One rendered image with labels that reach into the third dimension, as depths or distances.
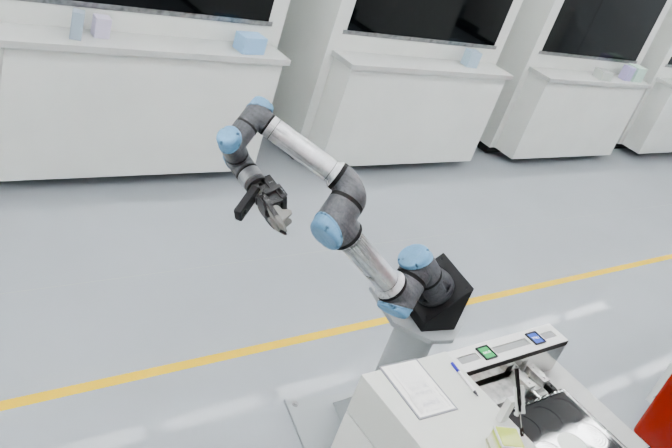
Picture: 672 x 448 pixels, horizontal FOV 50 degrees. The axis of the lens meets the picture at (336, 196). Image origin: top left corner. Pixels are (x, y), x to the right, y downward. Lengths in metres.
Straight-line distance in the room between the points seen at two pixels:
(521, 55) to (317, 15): 2.21
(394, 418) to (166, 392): 1.44
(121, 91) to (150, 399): 1.79
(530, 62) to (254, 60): 2.97
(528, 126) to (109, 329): 4.36
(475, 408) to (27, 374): 1.87
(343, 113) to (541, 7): 2.26
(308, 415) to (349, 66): 2.49
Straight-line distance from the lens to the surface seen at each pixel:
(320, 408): 3.38
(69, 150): 4.29
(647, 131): 8.57
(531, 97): 6.66
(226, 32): 4.59
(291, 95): 5.37
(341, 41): 5.09
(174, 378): 3.33
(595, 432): 2.52
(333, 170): 2.25
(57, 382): 3.25
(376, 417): 2.12
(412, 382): 2.18
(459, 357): 2.38
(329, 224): 2.18
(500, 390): 2.47
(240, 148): 2.21
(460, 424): 2.14
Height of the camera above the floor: 2.31
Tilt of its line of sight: 27 degrees down
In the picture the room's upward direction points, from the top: 19 degrees clockwise
